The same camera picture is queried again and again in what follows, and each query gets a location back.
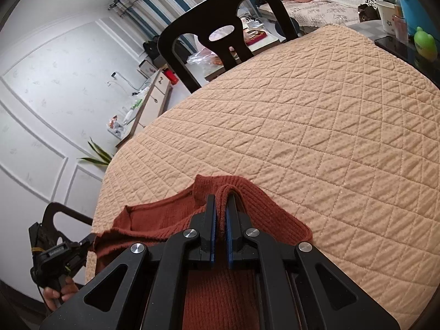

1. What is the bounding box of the white sideboard cabinet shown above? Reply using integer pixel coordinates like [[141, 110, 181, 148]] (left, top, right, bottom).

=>
[[115, 70, 172, 150]]

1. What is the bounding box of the person's left hand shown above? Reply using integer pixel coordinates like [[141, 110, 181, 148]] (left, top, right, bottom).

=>
[[43, 277, 80, 312]]

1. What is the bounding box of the blue striped curtain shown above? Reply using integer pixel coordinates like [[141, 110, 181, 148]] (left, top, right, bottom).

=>
[[108, 0, 276, 56]]

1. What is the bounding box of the low coffee table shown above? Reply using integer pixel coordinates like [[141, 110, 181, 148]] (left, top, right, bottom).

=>
[[203, 24, 282, 84]]

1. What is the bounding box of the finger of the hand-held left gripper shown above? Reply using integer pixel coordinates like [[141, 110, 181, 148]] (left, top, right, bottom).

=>
[[70, 233, 98, 260]]

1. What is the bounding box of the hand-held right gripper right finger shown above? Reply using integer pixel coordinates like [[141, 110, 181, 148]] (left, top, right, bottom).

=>
[[225, 192, 401, 330]]

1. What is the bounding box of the black backpack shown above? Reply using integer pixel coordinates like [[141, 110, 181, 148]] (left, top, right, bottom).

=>
[[142, 39, 163, 58]]

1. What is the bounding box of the brown handbag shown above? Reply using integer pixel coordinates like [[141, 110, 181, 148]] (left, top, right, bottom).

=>
[[357, 3, 379, 23]]

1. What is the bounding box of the white paper cup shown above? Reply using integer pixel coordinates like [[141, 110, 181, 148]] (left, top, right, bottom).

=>
[[376, 1, 400, 35]]

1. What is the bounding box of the bed with white cover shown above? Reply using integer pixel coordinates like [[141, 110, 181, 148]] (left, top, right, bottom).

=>
[[258, 0, 391, 28]]

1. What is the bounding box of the clear plastic bag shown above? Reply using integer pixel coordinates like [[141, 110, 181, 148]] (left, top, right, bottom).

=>
[[187, 46, 225, 67]]

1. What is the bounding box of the green potted plant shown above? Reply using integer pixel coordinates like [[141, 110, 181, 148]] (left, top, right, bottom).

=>
[[78, 137, 114, 167]]

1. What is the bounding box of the beige quilted table cover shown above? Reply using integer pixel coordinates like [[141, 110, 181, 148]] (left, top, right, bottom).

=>
[[84, 24, 440, 330]]

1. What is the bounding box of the green frog toy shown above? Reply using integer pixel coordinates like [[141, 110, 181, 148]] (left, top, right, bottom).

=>
[[413, 26, 438, 63]]

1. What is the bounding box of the wall charger with cable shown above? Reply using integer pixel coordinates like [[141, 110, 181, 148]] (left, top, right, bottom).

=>
[[107, 71, 139, 95]]

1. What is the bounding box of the red knit sweater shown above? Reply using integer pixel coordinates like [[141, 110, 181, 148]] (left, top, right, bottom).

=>
[[86, 175, 313, 330]]

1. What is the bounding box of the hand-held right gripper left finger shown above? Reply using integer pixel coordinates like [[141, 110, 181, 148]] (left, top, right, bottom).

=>
[[39, 194, 218, 330]]

